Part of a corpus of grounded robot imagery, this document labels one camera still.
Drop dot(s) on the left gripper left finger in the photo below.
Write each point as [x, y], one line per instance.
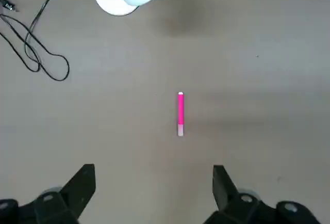
[67, 198]

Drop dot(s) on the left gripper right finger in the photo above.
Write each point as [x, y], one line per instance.
[237, 203]

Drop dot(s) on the pink marker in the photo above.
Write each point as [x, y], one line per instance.
[181, 110]

